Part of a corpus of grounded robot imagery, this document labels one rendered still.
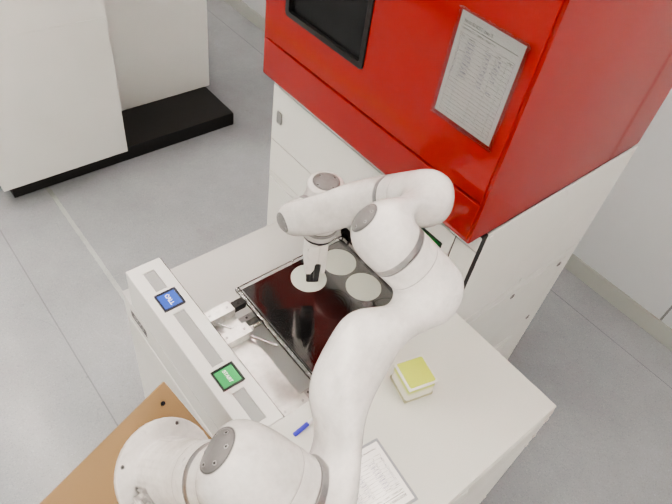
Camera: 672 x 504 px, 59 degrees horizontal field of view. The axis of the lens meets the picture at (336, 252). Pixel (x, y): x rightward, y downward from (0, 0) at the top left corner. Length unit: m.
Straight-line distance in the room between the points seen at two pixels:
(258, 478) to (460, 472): 0.65
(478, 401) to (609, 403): 1.49
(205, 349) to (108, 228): 1.73
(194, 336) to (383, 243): 0.69
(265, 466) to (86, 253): 2.29
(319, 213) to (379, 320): 0.41
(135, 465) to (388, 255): 0.59
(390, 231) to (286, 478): 0.37
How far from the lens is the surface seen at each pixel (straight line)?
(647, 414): 2.95
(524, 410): 1.48
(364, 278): 1.67
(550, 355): 2.90
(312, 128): 1.76
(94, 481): 1.15
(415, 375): 1.35
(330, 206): 1.22
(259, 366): 1.49
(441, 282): 0.94
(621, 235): 3.07
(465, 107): 1.24
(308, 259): 1.43
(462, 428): 1.40
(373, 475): 1.30
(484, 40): 1.18
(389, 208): 0.90
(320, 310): 1.58
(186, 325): 1.47
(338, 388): 0.85
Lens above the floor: 2.15
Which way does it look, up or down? 47 degrees down
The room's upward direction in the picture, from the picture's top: 10 degrees clockwise
